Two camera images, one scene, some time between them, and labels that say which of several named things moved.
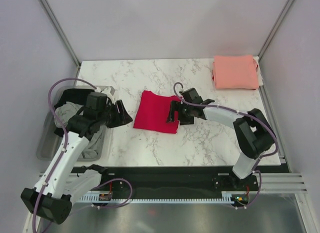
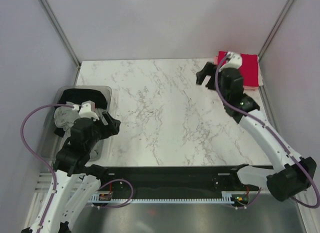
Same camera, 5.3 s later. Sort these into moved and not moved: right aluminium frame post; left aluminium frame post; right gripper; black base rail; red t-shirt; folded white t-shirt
Moved: red t-shirt; right gripper
Not moved: folded white t-shirt; left aluminium frame post; black base rail; right aluminium frame post
